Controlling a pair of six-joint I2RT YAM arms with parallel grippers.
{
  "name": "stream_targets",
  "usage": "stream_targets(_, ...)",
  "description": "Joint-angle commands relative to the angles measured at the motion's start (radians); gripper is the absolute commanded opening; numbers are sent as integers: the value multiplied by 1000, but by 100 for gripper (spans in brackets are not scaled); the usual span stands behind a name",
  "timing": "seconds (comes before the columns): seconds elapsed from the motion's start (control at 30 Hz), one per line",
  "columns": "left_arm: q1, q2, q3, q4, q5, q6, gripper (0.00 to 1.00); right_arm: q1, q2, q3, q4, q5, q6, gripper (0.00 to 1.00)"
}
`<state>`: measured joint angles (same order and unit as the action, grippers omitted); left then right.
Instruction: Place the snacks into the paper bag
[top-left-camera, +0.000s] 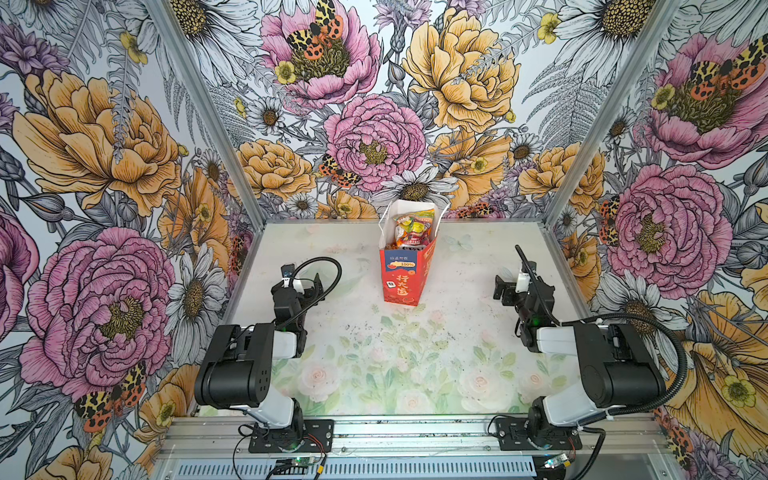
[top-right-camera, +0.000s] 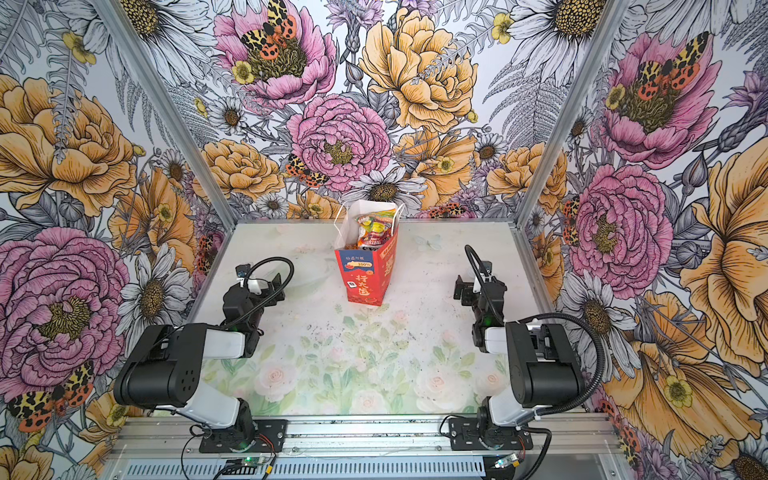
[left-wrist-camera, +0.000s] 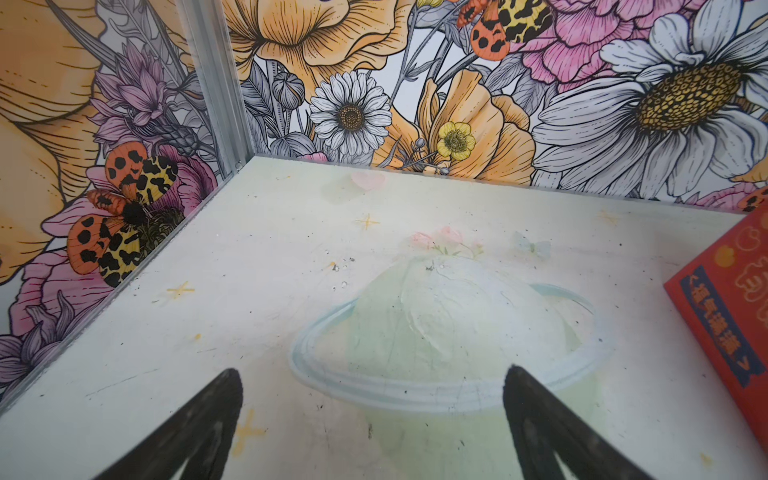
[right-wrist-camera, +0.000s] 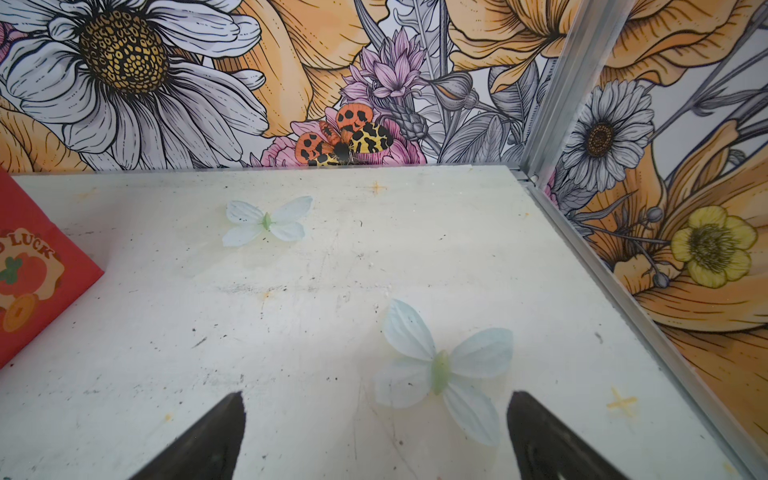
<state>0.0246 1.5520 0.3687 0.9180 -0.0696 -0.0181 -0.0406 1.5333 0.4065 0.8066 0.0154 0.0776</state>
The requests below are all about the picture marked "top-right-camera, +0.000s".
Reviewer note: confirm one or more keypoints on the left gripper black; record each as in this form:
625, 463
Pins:
269, 292

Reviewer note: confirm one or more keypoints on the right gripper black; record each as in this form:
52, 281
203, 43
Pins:
468, 289

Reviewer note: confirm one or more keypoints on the red white paper bag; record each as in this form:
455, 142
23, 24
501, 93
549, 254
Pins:
366, 274

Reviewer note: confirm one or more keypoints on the orange snack packet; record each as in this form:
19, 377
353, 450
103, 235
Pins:
375, 229

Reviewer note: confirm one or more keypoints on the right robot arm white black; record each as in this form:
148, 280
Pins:
541, 366

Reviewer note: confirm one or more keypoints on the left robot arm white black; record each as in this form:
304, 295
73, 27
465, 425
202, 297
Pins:
164, 369

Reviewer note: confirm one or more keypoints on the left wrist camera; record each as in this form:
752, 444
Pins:
243, 275

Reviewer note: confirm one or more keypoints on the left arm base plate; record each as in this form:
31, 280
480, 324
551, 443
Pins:
263, 436

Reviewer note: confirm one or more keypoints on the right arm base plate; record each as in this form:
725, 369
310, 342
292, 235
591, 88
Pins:
474, 434

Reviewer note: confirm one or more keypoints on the aluminium front rail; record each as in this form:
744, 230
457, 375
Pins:
169, 438

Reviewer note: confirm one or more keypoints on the white vented cable duct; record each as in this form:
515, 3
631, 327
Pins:
461, 467

